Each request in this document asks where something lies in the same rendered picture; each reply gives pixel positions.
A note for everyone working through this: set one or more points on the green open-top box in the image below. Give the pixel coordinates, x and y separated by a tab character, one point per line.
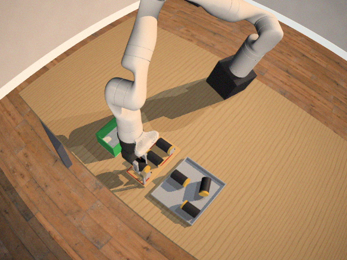
107	138

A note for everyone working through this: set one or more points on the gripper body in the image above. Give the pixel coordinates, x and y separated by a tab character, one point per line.
137	143

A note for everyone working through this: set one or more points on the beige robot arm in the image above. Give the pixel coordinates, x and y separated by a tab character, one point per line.
125	97

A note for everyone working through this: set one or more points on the black cylinder with yellow end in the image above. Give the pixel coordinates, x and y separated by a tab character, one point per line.
153	157
205	186
190	208
142	165
180	178
164	145

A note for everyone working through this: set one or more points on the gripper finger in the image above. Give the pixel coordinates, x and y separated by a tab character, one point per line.
143	158
135	166

